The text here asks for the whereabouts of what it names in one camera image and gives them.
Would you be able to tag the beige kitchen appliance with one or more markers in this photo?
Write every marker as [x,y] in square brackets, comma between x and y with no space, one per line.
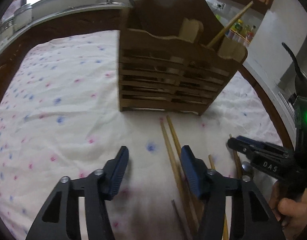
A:
[6,30]

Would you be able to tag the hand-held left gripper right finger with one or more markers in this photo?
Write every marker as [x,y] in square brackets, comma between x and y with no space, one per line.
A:
[191,170]

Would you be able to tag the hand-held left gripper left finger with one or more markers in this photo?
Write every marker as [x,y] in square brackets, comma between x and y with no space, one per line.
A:
[118,172]

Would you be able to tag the red condiment bottle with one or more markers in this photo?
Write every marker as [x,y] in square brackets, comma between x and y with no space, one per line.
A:
[250,37]

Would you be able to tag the person's right hand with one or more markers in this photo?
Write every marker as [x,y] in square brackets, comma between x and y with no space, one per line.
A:
[291,210]

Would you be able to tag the grey kitchen countertop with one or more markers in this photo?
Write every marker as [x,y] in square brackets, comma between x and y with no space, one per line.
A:
[68,8]

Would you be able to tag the metal spoon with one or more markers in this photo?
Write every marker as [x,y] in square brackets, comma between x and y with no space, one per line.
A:
[246,166]

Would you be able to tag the white wall outlet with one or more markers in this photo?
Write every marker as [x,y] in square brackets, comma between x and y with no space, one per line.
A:
[221,6]

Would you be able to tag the dark-capped condiment bottle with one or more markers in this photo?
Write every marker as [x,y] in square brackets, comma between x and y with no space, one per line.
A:
[254,28]

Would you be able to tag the wooden utensil holder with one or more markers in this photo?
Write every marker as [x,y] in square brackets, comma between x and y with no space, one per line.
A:
[168,80]

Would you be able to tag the green condiment bottle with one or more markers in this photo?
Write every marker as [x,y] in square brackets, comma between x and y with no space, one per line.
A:
[238,26]

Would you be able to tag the brown wooden chopstick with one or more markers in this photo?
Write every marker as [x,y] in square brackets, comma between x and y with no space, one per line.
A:
[237,162]

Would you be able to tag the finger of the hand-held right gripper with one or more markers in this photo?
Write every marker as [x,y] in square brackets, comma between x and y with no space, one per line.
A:
[268,166]
[253,143]

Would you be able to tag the white floral tablecloth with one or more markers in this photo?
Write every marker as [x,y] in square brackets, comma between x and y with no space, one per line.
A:
[68,105]

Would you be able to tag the grey metal chopstick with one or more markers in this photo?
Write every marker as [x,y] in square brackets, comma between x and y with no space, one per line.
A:
[179,217]

